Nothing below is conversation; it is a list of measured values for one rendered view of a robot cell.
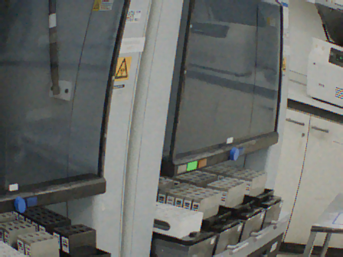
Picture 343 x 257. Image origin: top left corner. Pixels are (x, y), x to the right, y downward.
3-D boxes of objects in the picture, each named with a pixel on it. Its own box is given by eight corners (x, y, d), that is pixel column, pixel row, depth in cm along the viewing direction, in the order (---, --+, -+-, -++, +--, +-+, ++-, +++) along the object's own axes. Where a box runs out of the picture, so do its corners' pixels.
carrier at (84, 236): (89, 249, 165) (89, 226, 164) (96, 252, 164) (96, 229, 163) (62, 255, 155) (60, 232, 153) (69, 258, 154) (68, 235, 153)
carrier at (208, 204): (210, 212, 213) (215, 190, 212) (217, 213, 212) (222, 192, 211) (188, 221, 203) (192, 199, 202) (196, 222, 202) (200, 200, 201)
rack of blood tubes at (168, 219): (75, 209, 201) (75, 186, 200) (95, 204, 210) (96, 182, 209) (179, 242, 188) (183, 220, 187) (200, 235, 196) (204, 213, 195)
